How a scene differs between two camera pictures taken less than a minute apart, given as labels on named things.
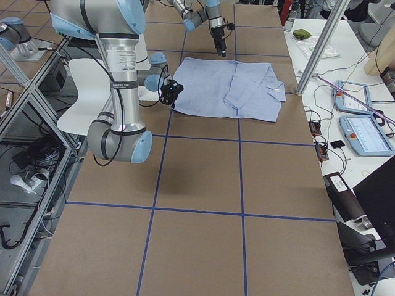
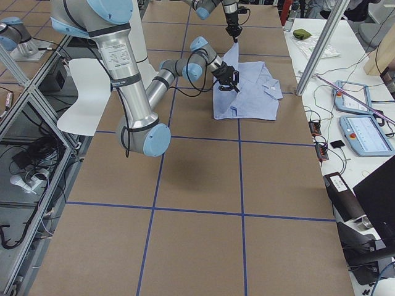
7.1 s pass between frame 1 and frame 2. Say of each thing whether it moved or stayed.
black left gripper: moved
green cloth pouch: stayed
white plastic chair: stayed
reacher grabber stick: stayed
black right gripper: moved
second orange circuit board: stayed
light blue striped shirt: moved
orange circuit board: stayed
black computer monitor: stayed
